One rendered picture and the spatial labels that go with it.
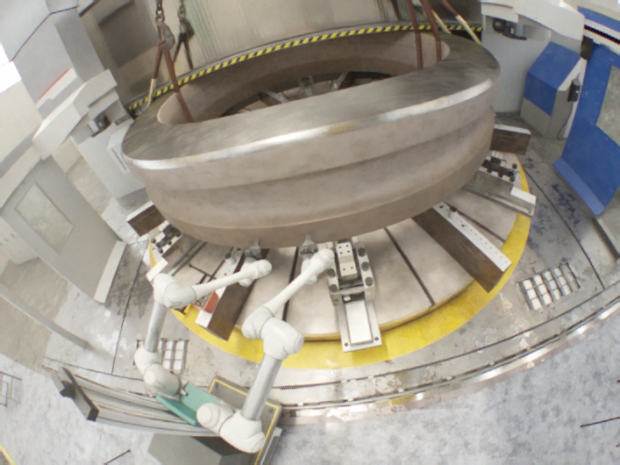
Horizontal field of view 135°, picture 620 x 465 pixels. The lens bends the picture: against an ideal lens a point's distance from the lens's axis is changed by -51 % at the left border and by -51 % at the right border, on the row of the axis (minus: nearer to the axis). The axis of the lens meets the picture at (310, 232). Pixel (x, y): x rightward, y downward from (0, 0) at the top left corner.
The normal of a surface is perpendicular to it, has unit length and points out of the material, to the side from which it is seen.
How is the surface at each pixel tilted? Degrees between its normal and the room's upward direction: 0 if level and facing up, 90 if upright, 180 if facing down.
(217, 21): 90
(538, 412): 0
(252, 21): 90
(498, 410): 0
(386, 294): 0
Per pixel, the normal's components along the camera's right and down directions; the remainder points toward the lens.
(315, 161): 0.07, 0.75
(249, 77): 0.58, 0.53
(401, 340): -0.22, -0.63
